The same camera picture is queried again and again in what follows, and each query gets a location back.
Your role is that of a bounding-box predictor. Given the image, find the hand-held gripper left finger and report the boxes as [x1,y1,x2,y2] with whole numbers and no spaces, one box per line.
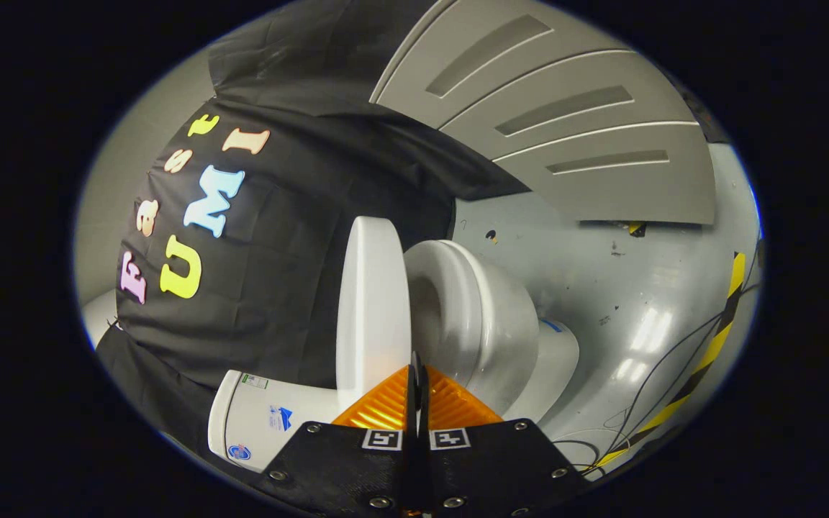
[253,353,420,516]

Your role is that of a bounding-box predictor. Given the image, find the bundle of black cables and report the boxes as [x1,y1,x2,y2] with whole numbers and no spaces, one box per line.
[571,284,761,477]

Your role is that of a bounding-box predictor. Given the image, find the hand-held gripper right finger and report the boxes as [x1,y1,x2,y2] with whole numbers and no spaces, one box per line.
[417,353,588,516]

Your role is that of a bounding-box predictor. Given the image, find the white ceramic toilet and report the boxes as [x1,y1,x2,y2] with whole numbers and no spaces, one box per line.
[207,240,581,473]

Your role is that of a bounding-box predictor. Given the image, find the white toilet lid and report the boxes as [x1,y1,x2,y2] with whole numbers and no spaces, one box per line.
[335,216,413,411]

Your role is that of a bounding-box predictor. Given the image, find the yellow black floor tape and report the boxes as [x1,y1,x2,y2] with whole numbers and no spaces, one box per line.
[587,252,747,472]

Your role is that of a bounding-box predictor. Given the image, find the white grey cabinet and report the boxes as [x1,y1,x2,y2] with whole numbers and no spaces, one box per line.
[370,0,717,225]

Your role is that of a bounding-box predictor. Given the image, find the black backdrop cloth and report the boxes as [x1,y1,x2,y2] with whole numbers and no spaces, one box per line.
[94,0,530,461]

